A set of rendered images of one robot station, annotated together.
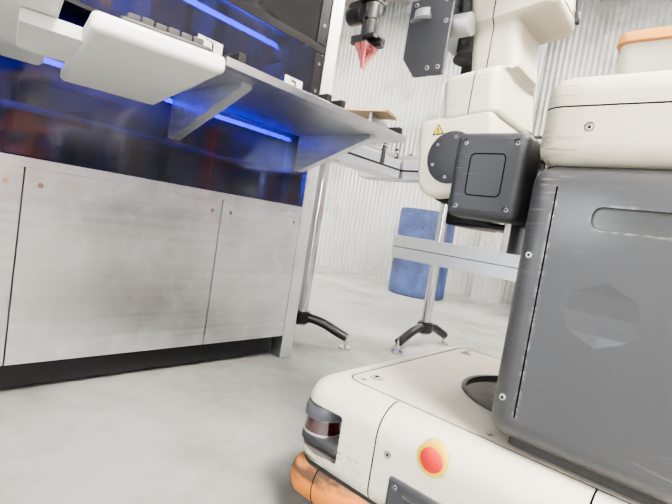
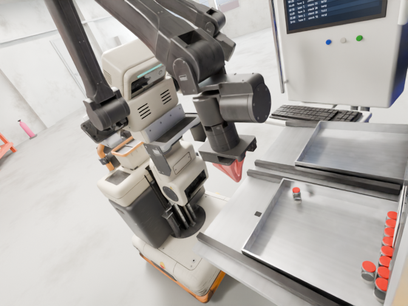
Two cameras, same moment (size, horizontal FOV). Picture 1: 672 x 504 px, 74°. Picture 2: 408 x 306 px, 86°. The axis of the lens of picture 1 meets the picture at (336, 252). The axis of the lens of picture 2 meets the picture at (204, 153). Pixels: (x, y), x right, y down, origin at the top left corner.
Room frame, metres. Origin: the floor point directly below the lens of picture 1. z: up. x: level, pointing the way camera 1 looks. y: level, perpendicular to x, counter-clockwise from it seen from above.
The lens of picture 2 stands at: (1.88, 0.01, 1.39)
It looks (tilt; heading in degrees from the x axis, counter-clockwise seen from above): 31 degrees down; 189
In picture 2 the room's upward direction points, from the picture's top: 21 degrees counter-clockwise
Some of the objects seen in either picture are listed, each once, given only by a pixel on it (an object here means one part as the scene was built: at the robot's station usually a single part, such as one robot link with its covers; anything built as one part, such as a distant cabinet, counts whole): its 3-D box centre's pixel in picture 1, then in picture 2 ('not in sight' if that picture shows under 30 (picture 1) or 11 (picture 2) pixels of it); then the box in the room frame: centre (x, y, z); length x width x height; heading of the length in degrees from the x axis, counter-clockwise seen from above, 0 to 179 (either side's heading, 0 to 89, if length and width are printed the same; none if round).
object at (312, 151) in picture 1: (332, 154); not in sight; (1.59, 0.07, 0.80); 0.34 x 0.03 x 0.13; 48
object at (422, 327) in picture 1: (423, 334); not in sight; (2.25, -0.50, 0.07); 0.50 x 0.08 x 0.14; 138
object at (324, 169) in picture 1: (312, 242); not in sight; (2.04, 0.11, 0.46); 0.09 x 0.09 x 0.77; 48
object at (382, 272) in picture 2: not in sight; (387, 252); (1.64, 0.24, 0.90); 0.18 x 0.02 x 0.05; 139
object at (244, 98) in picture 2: (364, 4); (226, 85); (1.53, 0.03, 1.29); 0.11 x 0.09 x 0.12; 48
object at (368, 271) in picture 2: not in sight; (368, 272); (1.66, 0.19, 0.90); 0.02 x 0.02 x 0.05
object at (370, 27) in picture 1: (369, 32); (222, 135); (1.51, 0.00, 1.19); 0.10 x 0.07 x 0.07; 48
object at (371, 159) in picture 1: (349, 148); not in sight; (2.15, 0.01, 0.92); 0.69 x 0.15 x 0.16; 138
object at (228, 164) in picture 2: (368, 53); (227, 163); (1.50, 0.00, 1.12); 0.07 x 0.07 x 0.09; 48
